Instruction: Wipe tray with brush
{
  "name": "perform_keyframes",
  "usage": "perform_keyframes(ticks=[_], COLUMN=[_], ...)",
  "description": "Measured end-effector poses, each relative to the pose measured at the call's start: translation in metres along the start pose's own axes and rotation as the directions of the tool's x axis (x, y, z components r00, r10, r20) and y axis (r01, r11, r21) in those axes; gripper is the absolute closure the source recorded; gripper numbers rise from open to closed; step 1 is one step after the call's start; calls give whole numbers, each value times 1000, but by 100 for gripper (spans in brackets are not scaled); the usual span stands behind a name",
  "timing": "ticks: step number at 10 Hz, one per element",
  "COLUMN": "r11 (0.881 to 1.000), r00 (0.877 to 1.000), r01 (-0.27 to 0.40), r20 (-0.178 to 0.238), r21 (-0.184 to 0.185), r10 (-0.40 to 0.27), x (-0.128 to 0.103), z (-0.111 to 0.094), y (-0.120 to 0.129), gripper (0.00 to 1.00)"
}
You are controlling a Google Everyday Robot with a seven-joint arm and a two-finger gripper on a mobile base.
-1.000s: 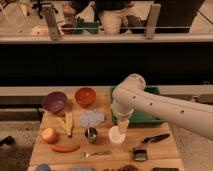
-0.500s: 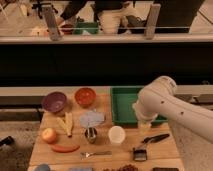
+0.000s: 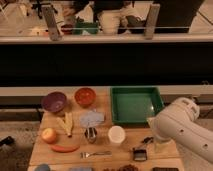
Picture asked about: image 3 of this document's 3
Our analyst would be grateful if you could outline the green plastic tray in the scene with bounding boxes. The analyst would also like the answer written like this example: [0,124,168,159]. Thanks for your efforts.
[110,86,164,125]

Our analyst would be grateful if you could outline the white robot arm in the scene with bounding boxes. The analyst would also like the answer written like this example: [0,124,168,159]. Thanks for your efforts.
[147,97,213,164]

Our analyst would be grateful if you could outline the orange bowl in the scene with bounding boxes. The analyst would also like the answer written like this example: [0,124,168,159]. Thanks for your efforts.
[74,87,96,108]

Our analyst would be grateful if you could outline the blue grey cloth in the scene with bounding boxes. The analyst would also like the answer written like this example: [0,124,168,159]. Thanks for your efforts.
[79,110,105,128]

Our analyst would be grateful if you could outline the white plastic cup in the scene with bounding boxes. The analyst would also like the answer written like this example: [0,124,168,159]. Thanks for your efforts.
[108,126,126,146]

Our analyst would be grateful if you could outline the metal cup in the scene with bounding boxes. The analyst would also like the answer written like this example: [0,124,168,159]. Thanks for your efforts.
[84,127,97,143]

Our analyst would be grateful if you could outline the purple bowl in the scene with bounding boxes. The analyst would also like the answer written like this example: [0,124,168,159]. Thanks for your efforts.
[41,92,67,113]

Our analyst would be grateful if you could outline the background green bin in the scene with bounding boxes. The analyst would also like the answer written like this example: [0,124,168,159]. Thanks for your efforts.
[73,22,99,35]

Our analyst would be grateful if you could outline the background red bowl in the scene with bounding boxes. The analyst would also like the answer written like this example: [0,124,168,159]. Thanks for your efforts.
[61,24,73,34]

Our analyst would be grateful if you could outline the seated person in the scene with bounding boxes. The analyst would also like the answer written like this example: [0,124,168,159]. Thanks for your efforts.
[62,0,145,35]

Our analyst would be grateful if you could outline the silver fork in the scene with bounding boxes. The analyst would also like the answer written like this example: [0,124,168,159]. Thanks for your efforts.
[80,151,112,159]

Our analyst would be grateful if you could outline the red apple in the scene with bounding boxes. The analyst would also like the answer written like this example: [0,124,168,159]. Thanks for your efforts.
[41,128,57,144]

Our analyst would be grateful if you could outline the brown snack pile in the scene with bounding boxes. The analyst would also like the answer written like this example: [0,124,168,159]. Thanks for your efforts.
[103,164,139,171]

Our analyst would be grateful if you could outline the blue flat object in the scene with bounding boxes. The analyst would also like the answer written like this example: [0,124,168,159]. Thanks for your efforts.
[68,167,93,171]

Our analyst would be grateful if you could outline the dark rectangular object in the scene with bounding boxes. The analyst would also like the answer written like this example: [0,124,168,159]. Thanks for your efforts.
[152,167,179,171]

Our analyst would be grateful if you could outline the blue round object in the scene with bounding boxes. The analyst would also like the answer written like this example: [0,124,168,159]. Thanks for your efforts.
[34,164,51,171]

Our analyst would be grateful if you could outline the black object on floor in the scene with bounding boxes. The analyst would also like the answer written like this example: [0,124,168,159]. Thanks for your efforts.
[0,136,15,147]

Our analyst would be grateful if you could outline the left metal post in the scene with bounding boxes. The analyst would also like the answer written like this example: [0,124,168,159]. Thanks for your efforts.
[42,5,61,41]

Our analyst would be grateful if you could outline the metal post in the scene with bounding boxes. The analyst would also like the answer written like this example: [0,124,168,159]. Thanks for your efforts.
[144,4,160,39]
[42,5,61,41]

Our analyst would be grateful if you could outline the right metal post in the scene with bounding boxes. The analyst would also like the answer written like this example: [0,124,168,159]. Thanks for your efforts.
[144,4,160,39]

